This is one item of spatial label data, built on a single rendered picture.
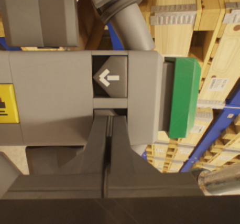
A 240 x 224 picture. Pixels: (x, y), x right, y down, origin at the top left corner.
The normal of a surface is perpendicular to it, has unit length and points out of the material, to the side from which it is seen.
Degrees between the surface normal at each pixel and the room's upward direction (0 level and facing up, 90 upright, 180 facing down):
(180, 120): 74
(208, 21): 90
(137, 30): 60
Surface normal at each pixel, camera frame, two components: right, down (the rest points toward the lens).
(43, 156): 0.32, 0.27
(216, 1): -0.17, -0.51
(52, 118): 0.03, 0.29
